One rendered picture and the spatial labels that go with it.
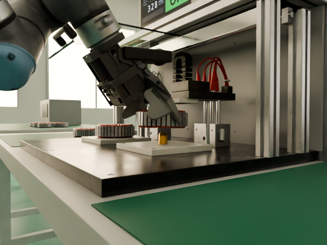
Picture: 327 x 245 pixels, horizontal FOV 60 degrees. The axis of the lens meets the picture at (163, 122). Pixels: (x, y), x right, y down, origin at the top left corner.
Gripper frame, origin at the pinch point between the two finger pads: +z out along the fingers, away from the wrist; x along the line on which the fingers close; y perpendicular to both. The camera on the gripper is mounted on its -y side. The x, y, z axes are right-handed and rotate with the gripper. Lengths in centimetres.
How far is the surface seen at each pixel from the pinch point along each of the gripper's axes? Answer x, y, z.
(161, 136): 0.6, 2.8, 2.2
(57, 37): -26.2, 0.2, -26.0
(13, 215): -161, 47, 49
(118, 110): -41.5, -9.2, 3.4
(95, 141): -20.4, 9.5, 0.3
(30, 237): -113, 44, 49
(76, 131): -73, 0, 8
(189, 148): 7.6, 2.4, 4.8
